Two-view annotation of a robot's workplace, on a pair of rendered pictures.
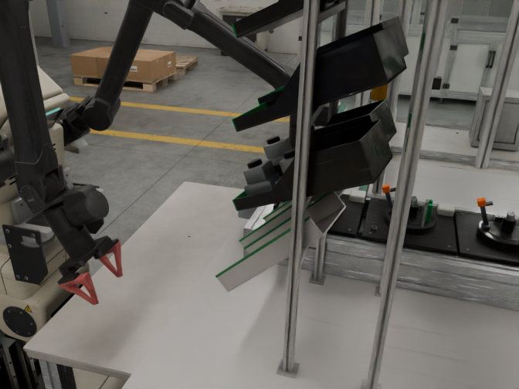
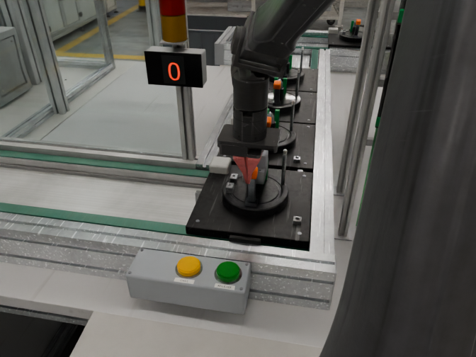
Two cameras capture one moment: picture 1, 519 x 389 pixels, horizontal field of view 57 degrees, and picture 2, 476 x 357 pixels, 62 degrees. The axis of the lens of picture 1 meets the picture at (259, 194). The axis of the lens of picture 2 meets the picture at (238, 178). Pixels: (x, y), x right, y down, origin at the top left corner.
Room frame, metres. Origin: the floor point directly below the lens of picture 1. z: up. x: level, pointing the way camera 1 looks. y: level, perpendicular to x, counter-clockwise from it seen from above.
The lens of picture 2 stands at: (1.35, 0.50, 1.48)
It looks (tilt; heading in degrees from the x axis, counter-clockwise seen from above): 34 degrees down; 264
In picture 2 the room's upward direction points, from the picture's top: straight up
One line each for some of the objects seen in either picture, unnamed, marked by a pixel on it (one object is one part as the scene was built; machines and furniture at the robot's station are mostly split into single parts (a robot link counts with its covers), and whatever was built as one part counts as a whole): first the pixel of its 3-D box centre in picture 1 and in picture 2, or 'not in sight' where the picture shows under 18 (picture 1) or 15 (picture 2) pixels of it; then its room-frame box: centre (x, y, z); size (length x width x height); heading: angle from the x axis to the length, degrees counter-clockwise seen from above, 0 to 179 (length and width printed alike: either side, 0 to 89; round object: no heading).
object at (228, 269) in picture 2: not in sight; (228, 273); (1.32, 0.02, 0.96); 0.04 x 0.04 x 0.02
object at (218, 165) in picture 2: (357, 198); (220, 168); (1.31, -0.30, 0.97); 0.05 x 0.05 x 0.04; 73
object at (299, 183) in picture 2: (320, 210); (255, 200); (1.24, -0.18, 0.96); 0.24 x 0.24 x 0.02; 73
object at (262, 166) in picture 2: not in sight; (256, 158); (1.24, -0.19, 1.06); 0.08 x 0.04 x 0.07; 73
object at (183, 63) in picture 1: (155, 63); not in sight; (7.79, 1.73, 0.07); 1.20 x 0.82 x 0.14; 83
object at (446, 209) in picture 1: (412, 208); (269, 126); (1.17, -0.42, 1.01); 0.24 x 0.24 x 0.13; 73
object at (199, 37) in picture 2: not in sight; (208, 40); (1.25, -2.32, 0.73); 0.62 x 0.42 x 0.23; 163
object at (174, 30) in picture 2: (380, 90); (173, 26); (1.39, -0.35, 1.28); 0.05 x 0.05 x 0.05
